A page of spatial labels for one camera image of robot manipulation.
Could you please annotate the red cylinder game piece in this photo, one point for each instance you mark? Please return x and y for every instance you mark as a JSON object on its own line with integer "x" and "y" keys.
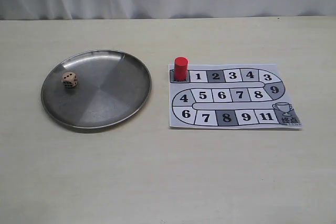
{"x": 180, "y": 69}

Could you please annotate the wooden die with black pips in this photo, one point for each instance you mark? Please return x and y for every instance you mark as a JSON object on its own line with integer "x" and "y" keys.
{"x": 69, "y": 79}

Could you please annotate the paper board game sheet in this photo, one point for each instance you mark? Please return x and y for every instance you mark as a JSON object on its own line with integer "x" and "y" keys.
{"x": 235, "y": 96}

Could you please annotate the round stainless steel plate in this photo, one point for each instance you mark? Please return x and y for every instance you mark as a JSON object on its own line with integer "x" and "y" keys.
{"x": 112, "y": 87}

